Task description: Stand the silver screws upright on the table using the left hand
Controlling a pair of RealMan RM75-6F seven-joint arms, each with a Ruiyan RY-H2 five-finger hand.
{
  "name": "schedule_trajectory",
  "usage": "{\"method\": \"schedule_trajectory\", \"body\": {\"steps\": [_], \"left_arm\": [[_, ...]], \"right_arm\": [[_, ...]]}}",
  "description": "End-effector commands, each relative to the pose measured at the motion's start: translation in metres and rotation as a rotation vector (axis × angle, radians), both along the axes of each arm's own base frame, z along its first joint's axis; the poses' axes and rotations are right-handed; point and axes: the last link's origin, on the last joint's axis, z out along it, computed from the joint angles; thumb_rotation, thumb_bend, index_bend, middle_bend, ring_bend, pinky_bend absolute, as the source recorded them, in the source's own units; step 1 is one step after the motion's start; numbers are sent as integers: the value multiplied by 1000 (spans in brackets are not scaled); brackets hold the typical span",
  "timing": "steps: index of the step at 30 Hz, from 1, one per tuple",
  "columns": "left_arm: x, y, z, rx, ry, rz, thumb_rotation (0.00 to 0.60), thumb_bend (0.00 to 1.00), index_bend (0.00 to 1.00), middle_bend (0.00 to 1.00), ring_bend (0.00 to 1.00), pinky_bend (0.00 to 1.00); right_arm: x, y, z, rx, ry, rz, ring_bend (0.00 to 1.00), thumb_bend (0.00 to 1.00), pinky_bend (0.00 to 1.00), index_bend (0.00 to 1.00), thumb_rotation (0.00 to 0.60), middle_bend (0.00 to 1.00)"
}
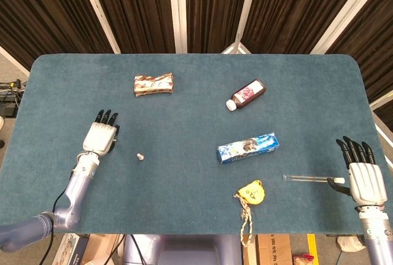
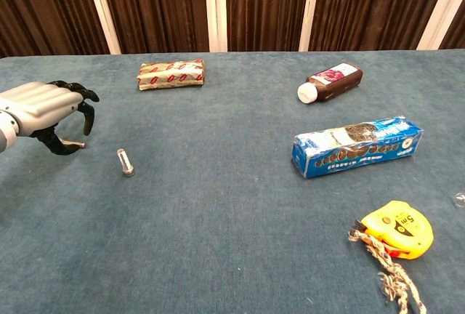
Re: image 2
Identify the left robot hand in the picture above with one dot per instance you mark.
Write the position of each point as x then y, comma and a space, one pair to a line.
40, 105

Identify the silver bolt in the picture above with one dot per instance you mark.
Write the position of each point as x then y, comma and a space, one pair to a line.
74, 143
126, 163

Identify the dark brown curtain panel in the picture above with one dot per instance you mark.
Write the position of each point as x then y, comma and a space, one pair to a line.
265, 5
43, 5
370, 5
156, 5
456, 34

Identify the gold red snack pack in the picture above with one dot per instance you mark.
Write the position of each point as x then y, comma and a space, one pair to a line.
170, 74

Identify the blue felt table cover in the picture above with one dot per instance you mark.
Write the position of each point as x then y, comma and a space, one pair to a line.
218, 219

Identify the brown bottle white cap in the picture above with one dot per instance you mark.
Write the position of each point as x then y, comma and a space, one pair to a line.
334, 81

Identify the blue cookie box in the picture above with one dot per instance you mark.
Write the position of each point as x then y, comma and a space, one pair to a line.
356, 147

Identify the yellow tape measure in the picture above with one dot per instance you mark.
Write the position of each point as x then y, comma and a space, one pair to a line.
399, 226

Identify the glass test tube white cap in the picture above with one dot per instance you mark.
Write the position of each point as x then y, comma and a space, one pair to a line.
459, 200

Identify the white frame post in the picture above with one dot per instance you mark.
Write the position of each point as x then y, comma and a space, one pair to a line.
216, 8
309, 8
439, 8
103, 8

